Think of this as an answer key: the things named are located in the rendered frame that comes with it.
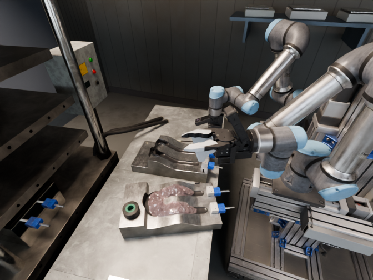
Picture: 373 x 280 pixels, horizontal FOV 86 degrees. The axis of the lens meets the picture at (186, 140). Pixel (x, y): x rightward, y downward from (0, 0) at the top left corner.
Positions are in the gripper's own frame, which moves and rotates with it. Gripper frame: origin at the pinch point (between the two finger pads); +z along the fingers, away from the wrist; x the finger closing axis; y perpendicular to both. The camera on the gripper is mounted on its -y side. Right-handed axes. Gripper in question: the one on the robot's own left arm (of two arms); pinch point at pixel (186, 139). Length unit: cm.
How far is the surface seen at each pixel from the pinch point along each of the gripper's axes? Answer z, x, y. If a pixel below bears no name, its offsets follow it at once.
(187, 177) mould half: -5, 47, 57
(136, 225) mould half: 23, 13, 53
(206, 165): -17, 47, 49
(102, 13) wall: 93, 334, -35
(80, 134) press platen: 60, 69, 32
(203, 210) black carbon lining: -11, 21, 58
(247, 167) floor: -89, 133, 129
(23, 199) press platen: 74, 24, 41
